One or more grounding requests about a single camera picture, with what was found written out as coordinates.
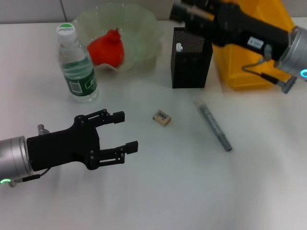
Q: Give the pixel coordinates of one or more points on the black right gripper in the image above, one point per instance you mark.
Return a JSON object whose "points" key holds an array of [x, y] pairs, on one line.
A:
{"points": [[251, 31]]}

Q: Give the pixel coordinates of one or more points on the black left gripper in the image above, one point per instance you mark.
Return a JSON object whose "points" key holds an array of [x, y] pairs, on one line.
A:
{"points": [[62, 148]]}

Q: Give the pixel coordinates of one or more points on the green toothbrush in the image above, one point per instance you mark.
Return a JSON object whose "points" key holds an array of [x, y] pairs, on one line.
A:
{"points": [[179, 47]]}

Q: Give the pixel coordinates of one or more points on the beige eraser with barcode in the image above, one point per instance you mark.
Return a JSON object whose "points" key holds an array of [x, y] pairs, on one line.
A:
{"points": [[162, 117]]}

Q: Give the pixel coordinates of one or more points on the clear green-label water bottle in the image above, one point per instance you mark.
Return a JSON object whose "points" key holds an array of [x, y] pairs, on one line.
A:
{"points": [[76, 69]]}

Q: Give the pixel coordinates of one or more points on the red-orange plush orange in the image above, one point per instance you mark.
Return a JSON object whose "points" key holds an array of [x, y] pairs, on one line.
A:
{"points": [[108, 51]]}

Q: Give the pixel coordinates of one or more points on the grey glitter marker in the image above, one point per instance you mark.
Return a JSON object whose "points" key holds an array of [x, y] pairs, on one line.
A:
{"points": [[213, 124]]}

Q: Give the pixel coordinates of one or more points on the translucent green fruit bowl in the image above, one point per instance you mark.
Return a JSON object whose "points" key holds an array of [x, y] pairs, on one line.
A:
{"points": [[141, 36]]}

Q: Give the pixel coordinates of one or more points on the black mesh pen holder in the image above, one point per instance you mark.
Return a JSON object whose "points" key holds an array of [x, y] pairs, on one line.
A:
{"points": [[190, 69]]}

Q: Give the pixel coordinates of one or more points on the yellow plastic bin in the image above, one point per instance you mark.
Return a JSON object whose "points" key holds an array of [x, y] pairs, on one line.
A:
{"points": [[242, 69]]}

